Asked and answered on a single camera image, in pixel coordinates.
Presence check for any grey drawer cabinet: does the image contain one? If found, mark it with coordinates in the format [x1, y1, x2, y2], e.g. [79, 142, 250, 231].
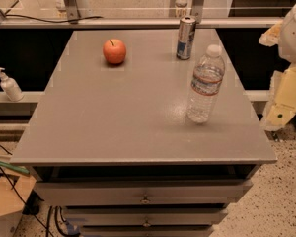
[9, 28, 278, 237]

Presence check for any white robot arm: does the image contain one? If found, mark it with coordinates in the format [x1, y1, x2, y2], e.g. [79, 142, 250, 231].
[259, 4, 296, 131]

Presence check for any green stick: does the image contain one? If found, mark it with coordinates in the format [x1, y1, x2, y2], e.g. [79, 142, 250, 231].
[0, 161, 30, 175]

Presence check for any clear plastic water bottle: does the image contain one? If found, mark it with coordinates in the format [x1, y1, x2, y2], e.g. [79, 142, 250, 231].
[186, 44, 225, 123]

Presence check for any grey drawer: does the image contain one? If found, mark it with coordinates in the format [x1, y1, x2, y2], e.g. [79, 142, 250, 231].
[81, 226, 214, 237]
[64, 207, 227, 227]
[36, 180, 253, 206]

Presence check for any red apple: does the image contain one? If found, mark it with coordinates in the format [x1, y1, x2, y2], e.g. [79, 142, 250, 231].
[103, 39, 126, 64]

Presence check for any silver blue energy drink can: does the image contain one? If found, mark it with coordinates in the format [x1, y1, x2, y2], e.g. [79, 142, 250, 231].
[177, 16, 196, 60]

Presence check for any cardboard box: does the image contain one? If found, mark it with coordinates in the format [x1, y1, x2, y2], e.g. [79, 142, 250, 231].
[0, 172, 36, 237]

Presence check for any top grey drawer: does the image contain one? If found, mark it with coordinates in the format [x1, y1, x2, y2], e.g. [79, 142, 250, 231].
[36, 180, 253, 206]

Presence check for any black cable on floor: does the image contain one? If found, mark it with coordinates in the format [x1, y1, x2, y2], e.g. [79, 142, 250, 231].
[0, 138, 55, 237]

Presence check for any bottom grey drawer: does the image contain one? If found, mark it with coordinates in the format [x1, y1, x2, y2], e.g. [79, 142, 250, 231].
[81, 226, 214, 237]

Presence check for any white pump dispenser bottle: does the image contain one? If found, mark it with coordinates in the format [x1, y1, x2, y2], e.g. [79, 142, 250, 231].
[0, 67, 24, 102]

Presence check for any black cable on shelf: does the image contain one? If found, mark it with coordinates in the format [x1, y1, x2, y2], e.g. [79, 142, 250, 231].
[3, 0, 105, 24]

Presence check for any middle grey drawer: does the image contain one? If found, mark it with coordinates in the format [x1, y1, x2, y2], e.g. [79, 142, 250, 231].
[64, 207, 227, 227]

